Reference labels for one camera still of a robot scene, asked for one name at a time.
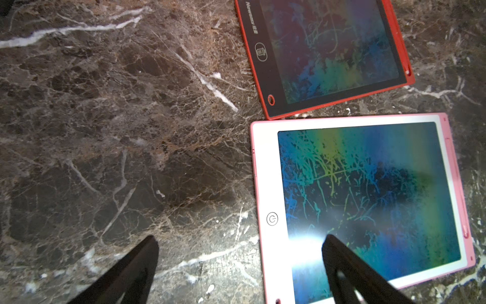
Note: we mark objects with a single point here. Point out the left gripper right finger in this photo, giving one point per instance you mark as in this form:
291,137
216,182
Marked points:
348,274

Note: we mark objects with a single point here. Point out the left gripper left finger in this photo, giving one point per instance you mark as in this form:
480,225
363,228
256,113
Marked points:
129,280

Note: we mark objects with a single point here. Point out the red stylus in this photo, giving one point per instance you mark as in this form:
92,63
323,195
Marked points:
397,35

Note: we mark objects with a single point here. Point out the pink white writing tablet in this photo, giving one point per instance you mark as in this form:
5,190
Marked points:
388,187

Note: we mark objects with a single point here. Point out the red writing tablet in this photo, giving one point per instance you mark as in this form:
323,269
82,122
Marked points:
306,55

